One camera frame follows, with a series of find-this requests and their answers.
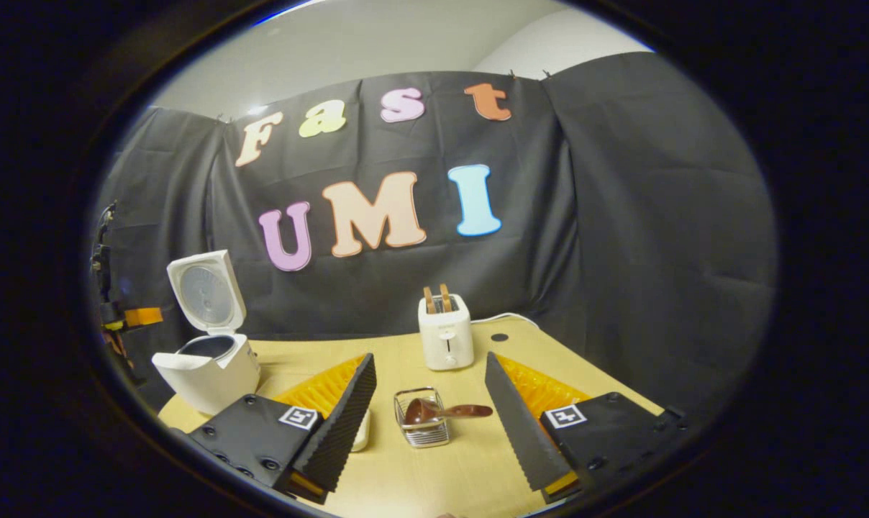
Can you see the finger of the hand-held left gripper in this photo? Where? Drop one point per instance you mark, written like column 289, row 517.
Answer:
column 143, row 316

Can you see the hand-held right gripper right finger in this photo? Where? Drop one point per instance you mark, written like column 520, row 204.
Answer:
column 517, row 424

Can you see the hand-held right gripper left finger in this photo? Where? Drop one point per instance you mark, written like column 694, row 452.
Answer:
column 341, row 432

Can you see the clear tray of rice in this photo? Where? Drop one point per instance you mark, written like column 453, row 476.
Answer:
column 362, row 432

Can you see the brown wooden spoon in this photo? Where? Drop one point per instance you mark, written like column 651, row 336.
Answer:
column 434, row 411

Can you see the white rice cooker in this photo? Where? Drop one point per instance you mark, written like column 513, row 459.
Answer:
column 204, row 374

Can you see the white toaster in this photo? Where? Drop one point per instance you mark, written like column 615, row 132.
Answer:
column 445, row 345

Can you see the brown toast slice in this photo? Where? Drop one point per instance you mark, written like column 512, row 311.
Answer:
column 446, row 297
column 429, row 301

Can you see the black backdrop cloth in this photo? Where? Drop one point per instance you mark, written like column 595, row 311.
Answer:
column 621, row 216

